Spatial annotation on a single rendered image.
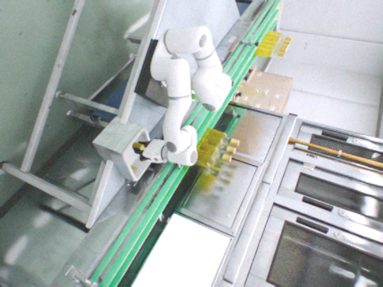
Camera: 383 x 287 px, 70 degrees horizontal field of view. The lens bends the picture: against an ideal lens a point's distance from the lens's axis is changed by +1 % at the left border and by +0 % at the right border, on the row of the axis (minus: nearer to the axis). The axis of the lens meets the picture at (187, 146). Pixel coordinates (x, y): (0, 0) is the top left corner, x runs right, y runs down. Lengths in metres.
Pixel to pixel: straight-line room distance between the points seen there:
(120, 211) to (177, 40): 0.79
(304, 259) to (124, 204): 0.87
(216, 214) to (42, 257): 0.90
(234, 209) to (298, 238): 0.33
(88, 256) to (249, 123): 1.24
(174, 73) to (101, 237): 0.77
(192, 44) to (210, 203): 0.84
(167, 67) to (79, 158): 1.13
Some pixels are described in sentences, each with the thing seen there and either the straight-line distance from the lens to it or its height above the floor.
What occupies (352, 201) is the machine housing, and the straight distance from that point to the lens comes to 1.68.
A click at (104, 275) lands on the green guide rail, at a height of 0.93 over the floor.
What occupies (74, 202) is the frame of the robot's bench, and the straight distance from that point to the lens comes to 1.46.
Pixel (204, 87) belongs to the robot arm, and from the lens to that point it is 1.08.
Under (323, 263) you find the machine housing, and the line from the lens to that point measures 1.49.
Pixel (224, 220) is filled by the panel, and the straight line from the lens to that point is 1.44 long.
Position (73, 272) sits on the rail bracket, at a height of 0.88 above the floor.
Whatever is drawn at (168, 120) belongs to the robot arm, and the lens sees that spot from 0.96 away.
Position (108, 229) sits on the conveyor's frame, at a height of 0.83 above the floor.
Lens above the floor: 1.47
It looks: 22 degrees down
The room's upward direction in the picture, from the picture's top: 109 degrees clockwise
